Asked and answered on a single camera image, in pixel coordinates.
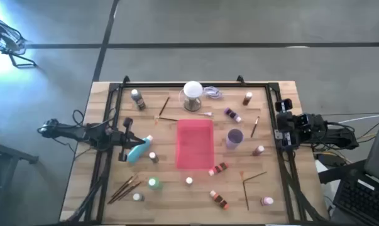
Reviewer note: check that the small brown paint bottle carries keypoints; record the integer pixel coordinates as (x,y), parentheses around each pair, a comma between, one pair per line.
(153,157)

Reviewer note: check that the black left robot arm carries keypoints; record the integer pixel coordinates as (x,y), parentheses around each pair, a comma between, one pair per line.
(69,130)

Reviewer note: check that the purple paint bottle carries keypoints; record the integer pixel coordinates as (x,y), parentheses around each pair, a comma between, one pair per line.
(231,113)

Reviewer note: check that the black floor fan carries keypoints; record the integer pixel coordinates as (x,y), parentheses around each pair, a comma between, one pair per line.
(5,39)

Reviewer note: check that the pink paint bottle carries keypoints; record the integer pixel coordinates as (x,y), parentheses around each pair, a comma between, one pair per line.
(266,201)

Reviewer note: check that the reddish brown paint bottle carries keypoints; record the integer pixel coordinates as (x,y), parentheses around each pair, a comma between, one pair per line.
(257,151)

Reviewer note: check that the white dome glass jar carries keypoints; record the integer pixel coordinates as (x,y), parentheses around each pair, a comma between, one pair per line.
(193,91)

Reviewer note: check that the black keyboard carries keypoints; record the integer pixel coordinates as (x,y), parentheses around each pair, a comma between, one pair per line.
(362,201)

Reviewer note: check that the purple plastic cup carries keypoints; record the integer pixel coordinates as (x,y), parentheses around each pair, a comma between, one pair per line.
(234,138)

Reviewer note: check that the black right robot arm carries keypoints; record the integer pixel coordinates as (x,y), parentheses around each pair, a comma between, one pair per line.
(333,135)

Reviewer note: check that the large teal paint bottle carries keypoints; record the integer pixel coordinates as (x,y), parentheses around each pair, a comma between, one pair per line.
(138,152)

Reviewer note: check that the green paint bottle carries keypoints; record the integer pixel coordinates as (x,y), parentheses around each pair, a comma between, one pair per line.
(154,183)

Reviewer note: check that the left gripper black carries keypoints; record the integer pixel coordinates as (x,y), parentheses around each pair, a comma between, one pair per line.
(121,139)

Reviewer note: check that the dark brown paint bottle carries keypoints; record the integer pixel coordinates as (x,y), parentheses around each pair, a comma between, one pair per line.
(247,100)

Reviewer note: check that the black metal table frame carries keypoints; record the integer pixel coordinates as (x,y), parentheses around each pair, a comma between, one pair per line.
(151,84)

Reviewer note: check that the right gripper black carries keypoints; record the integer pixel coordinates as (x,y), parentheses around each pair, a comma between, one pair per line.
(294,125)

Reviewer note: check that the black power brick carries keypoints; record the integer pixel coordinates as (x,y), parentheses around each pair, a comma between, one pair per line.
(332,159)

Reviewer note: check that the red paint bottle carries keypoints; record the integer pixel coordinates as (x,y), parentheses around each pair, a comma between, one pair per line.
(219,168)

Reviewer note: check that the orange paint bottle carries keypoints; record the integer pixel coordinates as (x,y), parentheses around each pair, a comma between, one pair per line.
(220,200)

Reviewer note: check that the black side cart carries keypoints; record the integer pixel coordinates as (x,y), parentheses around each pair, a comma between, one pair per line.
(3,150)

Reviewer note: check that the pink plastic tray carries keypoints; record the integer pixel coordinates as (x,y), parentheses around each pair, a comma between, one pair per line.
(195,144)

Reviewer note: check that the small grey paint bottle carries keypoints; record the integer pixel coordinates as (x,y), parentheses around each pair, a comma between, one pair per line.
(137,197)

